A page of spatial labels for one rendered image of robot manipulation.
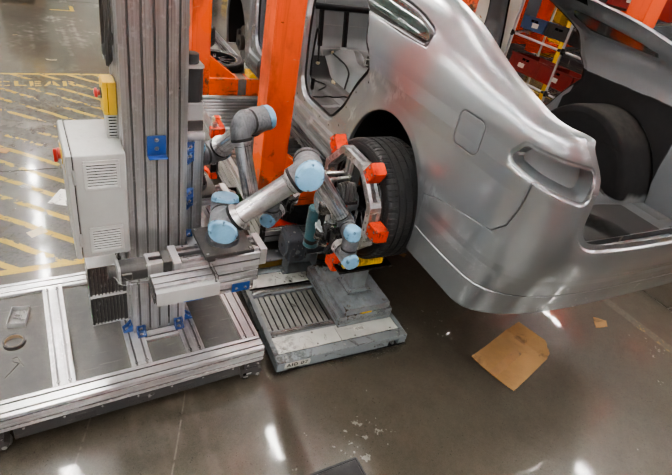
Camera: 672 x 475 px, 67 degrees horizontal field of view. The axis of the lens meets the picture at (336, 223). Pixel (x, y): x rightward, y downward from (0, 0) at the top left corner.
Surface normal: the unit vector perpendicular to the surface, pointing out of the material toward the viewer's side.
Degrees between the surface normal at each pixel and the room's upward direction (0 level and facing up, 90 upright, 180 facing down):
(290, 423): 0
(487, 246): 91
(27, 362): 0
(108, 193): 90
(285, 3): 90
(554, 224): 89
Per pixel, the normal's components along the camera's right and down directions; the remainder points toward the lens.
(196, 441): 0.17, -0.83
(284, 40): 0.42, 0.55
